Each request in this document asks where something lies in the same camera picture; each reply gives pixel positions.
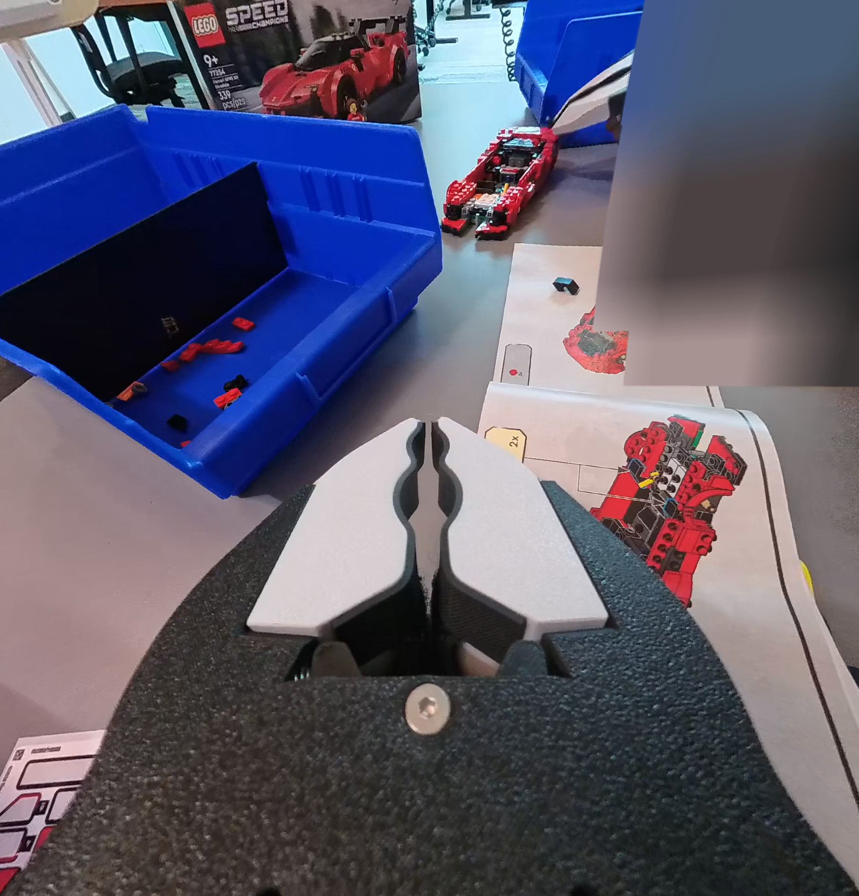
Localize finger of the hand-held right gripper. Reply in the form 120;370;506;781
573;52;635;106
552;101;621;137

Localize toy car instruction booklet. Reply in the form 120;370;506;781
477;241;859;896

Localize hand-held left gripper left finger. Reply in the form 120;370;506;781
246;418;432;665

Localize loose small toy bricks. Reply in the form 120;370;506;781
114;316;257;449

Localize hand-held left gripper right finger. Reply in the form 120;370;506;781
431;416;611;665

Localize white desk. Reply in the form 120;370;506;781
0;0;100;127

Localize sticker sheet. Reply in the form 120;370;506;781
0;730;107;896

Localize black bin divider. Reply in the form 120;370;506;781
0;162;290;403

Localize black coiled cable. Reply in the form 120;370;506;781
498;3;521;84

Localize red toy brick car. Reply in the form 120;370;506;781
440;126;562;240

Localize large blue plastic bin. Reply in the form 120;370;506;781
0;104;444;499

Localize black office chair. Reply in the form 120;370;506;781
69;10;187;107

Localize toy car set box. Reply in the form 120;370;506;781
167;0;423;126

